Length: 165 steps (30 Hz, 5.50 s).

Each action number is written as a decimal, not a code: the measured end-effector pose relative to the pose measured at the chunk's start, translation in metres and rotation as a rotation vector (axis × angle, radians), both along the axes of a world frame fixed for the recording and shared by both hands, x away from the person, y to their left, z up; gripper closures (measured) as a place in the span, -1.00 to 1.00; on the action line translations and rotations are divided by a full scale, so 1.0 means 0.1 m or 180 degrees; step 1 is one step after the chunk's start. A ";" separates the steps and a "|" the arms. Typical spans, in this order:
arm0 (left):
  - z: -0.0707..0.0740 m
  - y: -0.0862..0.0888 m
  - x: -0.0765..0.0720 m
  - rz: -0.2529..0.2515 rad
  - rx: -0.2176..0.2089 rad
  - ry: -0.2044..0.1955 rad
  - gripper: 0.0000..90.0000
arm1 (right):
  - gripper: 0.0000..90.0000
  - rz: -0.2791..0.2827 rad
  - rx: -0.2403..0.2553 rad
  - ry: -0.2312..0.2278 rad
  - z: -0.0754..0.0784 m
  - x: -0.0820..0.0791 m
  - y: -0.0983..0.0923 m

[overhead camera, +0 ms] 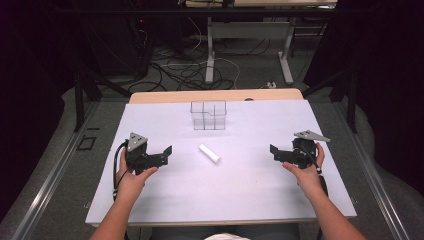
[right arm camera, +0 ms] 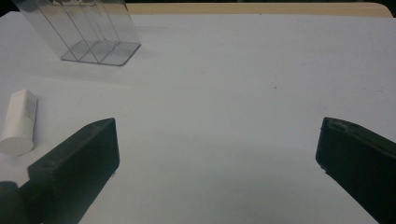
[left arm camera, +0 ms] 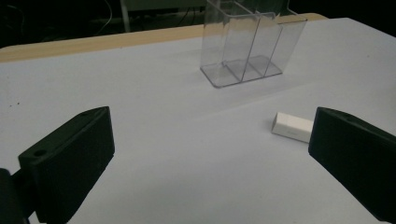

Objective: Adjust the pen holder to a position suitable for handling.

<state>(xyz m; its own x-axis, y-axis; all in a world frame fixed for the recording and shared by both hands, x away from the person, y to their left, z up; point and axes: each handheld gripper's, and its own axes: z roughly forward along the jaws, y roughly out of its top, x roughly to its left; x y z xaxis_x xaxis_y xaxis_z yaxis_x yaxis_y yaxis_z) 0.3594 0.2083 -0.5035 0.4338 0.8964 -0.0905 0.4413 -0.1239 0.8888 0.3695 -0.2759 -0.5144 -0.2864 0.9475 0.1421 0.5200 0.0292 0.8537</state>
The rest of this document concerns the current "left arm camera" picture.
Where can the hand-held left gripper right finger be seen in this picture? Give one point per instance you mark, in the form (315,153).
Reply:
(355,155)

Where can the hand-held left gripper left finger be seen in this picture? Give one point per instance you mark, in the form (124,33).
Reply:
(71,155)

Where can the small white box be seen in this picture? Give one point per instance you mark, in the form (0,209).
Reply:
(289,126)

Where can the white table mat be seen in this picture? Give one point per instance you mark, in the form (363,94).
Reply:
(186,140)

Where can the white frame desk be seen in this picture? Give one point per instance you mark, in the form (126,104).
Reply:
(125,18)

